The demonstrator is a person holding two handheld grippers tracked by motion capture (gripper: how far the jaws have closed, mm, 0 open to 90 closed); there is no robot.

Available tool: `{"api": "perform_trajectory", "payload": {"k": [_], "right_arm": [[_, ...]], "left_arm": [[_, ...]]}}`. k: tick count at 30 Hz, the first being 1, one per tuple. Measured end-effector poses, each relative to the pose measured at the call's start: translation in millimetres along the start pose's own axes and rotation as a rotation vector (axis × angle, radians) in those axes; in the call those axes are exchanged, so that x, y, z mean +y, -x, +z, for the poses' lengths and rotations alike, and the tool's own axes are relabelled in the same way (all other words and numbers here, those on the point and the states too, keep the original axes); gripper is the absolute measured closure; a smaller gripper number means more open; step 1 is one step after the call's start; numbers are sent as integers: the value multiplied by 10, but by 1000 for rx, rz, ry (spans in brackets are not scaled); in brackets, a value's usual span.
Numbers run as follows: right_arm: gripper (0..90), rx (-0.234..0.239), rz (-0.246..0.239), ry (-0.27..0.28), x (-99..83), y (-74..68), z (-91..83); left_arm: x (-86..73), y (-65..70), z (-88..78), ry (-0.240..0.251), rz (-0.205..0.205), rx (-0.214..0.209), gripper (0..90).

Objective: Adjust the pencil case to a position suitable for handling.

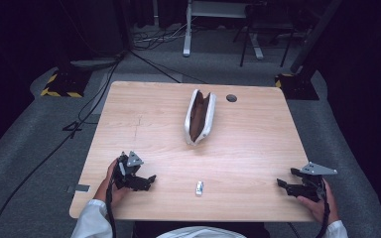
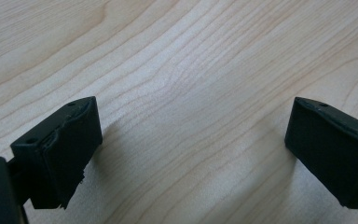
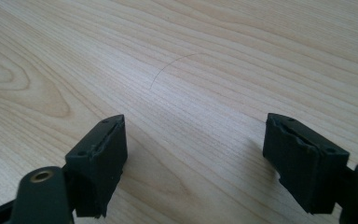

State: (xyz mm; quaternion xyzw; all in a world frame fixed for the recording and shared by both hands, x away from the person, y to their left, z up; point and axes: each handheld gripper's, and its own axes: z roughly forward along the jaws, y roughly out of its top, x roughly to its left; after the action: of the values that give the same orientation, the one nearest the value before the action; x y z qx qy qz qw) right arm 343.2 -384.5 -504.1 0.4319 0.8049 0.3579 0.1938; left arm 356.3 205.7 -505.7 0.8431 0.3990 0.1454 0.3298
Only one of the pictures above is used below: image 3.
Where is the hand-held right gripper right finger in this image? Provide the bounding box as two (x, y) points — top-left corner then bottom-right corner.
(262, 112), (351, 215)

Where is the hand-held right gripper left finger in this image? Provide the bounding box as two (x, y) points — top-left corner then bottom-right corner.
(64, 114), (129, 218)

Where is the thin dark hair strand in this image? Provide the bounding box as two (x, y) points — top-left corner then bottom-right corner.
(149, 52), (204, 91)

